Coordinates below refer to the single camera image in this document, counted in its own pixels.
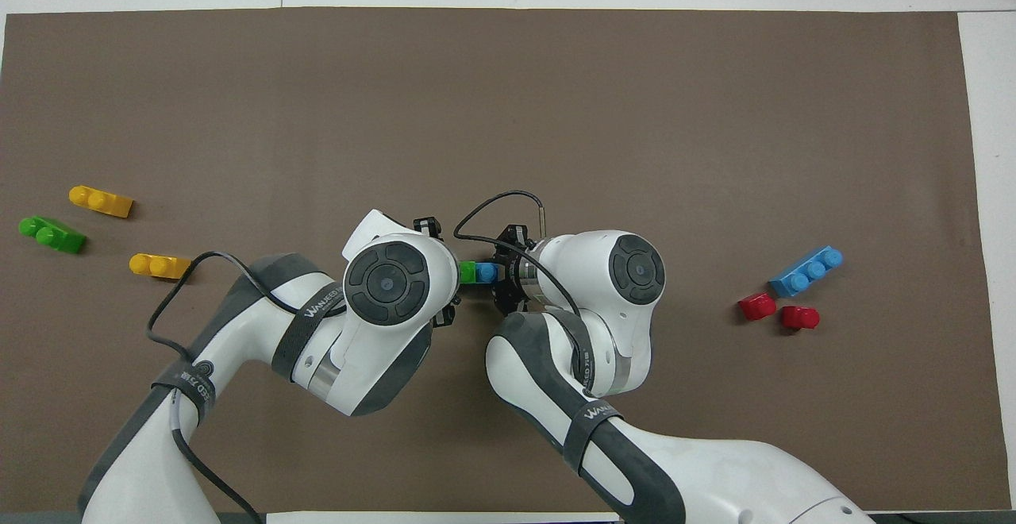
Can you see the red single-stud toy block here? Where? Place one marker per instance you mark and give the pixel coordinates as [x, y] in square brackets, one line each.
[798, 318]
[756, 306]

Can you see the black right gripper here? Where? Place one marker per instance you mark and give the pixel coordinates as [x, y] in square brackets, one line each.
[508, 242]

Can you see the brown table mat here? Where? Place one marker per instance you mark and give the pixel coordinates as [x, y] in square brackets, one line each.
[508, 95]

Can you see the green two-stud toy block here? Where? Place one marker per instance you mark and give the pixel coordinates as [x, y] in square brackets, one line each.
[52, 235]
[467, 272]

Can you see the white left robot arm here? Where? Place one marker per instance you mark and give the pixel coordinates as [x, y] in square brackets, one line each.
[333, 325]

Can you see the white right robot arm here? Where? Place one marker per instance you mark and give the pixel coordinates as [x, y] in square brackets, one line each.
[619, 325]

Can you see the yellow two-stud toy block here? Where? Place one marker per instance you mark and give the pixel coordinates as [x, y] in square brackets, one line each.
[161, 267]
[101, 202]

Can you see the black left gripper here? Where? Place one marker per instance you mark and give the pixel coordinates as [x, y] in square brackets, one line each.
[429, 226]

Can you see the blue three-stud toy block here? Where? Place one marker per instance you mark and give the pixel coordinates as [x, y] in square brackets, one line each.
[806, 272]
[486, 272]

